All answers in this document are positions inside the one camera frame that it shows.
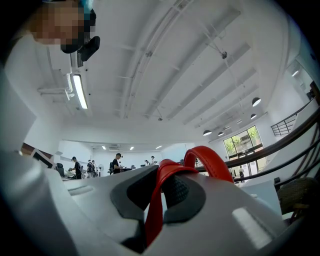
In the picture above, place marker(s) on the large glass window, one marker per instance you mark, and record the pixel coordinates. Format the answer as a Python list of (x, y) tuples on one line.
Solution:
[(242, 142)]

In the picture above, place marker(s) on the person's head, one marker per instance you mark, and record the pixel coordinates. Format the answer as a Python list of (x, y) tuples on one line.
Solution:
[(57, 25)]

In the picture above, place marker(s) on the ceiling sensor dome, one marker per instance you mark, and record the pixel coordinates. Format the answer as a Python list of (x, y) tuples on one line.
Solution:
[(224, 55)]

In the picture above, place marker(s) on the white standing fan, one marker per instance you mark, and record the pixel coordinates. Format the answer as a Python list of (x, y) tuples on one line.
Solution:
[(100, 167)]

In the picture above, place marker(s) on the black curved railing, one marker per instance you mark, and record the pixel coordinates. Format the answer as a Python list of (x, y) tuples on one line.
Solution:
[(287, 138)]

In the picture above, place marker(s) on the dark wicker chair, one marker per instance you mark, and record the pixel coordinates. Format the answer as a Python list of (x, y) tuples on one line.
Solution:
[(297, 192)]

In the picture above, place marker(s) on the ceiling strip light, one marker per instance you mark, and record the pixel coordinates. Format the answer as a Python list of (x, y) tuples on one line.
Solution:
[(80, 91)]

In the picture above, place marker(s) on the black stair railing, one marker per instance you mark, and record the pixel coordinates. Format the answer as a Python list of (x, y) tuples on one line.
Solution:
[(282, 124)]

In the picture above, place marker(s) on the person's white printed shirt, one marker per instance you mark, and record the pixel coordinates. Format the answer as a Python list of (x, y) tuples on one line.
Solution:
[(45, 75)]

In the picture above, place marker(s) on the black office chair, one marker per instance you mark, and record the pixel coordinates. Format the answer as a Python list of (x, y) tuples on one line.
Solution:
[(60, 168)]

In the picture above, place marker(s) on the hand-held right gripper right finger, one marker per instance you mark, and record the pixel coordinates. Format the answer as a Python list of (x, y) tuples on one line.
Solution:
[(220, 212)]

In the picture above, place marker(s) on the light blue table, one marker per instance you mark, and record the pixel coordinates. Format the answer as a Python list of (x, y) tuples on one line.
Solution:
[(262, 197)]

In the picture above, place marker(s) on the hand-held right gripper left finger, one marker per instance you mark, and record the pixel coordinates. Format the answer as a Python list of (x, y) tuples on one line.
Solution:
[(75, 212)]

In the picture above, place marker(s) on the black pendant lamp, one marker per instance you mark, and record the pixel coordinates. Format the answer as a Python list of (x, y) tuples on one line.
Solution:
[(207, 132), (256, 102), (253, 116), (221, 134)]

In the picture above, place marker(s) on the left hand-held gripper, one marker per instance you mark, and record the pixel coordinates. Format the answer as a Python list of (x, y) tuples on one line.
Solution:
[(41, 157)]

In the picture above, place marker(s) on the black head-mounted camera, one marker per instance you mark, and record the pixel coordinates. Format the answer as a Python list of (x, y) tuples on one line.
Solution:
[(88, 48)]

